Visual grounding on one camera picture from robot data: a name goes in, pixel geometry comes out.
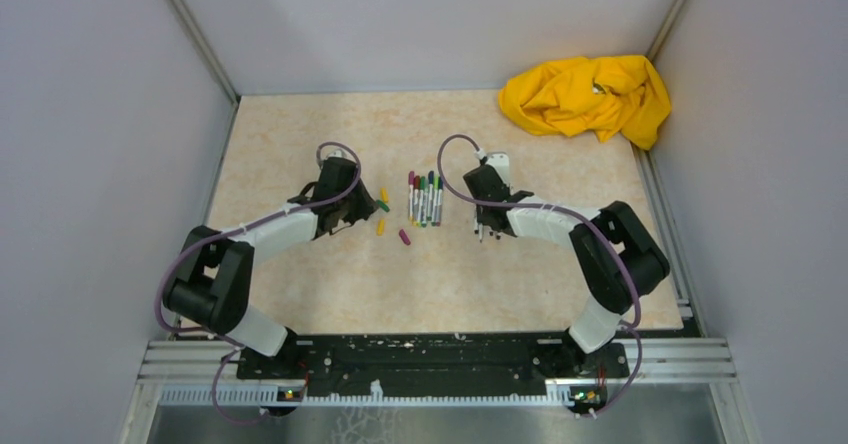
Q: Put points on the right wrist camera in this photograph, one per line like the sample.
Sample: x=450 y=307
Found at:
x=500 y=162

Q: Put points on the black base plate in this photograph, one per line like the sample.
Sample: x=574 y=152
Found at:
x=435 y=365

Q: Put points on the yellow cloth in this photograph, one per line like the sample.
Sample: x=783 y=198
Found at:
x=606 y=96

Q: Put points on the marker, purple cap, yellow end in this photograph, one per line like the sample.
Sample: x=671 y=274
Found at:
x=412 y=187

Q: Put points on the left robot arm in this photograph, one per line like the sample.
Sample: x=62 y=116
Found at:
x=210 y=282

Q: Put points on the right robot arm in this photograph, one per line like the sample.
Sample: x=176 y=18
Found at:
x=620 y=260

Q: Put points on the aluminium frame rail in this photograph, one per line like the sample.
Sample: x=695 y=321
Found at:
x=197 y=371

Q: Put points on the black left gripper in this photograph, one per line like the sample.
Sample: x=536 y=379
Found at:
x=366 y=207

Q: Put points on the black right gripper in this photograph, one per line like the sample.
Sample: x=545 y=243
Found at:
x=480 y=215

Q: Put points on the green pen cap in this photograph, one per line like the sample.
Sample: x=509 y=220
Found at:
x=383 y=206

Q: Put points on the purple pen cap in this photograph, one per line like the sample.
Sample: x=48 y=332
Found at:
x=404 y=237

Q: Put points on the marker, brown cap, yellow end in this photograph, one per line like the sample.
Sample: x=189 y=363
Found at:
x=416 y=200

